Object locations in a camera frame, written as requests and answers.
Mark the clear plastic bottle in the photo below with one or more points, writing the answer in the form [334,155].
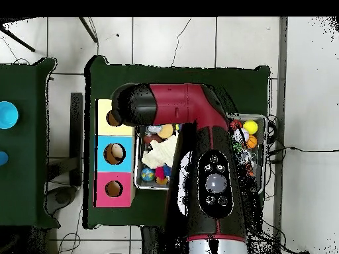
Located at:
[153,129]

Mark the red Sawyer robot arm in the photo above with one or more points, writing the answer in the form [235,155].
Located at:
[185,103]

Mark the clear mesh bin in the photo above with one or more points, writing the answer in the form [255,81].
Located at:
[145,185]

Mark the wooden box with three holes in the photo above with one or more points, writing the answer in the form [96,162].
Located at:
[108,159]

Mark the orange round disc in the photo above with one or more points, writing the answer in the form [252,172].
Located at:
[167,131]

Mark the pale yellow knitted cloth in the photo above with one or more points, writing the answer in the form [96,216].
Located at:
[159,154]

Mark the small globe ball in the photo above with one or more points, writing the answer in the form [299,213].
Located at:
[148,174]

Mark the red orange ball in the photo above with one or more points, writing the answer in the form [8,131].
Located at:
[235,125]

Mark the white baseball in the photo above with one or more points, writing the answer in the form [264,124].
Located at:
[239,136]

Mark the yellow ball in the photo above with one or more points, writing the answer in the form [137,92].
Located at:
[250,127]

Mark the small orange basketball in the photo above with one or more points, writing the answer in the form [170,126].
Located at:
[252,142]

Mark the dark grey stand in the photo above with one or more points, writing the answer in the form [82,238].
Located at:
[77,137]

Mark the black stand leg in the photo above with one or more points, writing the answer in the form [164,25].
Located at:
[18,41]
[89,30]

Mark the dark green side table cloth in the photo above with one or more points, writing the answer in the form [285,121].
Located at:
[26,185]

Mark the blue round bowl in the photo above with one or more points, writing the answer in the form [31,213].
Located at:
[6,115]

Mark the small blue cup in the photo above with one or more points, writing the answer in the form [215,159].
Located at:
[2,158]

